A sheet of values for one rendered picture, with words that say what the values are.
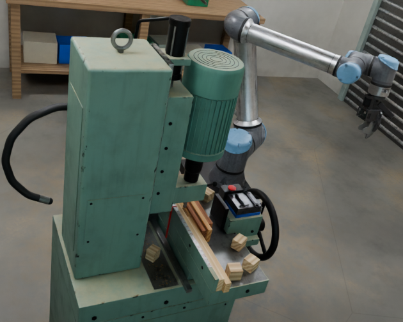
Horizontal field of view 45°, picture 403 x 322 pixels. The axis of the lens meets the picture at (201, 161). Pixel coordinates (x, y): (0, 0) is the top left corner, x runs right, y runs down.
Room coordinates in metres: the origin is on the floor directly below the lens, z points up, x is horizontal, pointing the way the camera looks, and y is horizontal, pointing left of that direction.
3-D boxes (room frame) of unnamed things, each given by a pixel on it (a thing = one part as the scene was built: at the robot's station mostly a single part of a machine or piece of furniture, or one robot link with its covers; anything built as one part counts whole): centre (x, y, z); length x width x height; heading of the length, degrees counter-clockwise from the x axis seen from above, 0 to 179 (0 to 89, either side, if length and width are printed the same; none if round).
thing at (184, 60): (1.29, 0.14, 1.53); 0.08 x 0.08 x 0.17; 31
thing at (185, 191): (1.35, 0.04, 1.03); 0.14 x 0.07 x 0.09; 121
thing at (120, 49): (1.21, 0.27, 1.55); 0.06 x 0.02 x 0.07; 121
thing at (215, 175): (2.12, -0.15, 0.65); 0.19 x 0.19 x 0.10
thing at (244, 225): (1.42, -0.17, 0.91); 0.15 x 0.14 x 0.09; 31
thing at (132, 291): (1.30, 0.13, 0.76); 0.57 x 0.45 x 0.09; 121
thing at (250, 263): (1.19, -0.23, 0.92); 0.04 x 0.04 x 0.04; 57
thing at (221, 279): (1.31, 0.02, 0.92); 0.60 x 0.02 x 0.05; 31
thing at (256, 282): (1.38, -0.09, 0.87); 0.61 x 0.30 x 0.06; 31
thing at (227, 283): (1.35, 0.01, 0.92); 0.68 x 0.02 x 0.04; 31
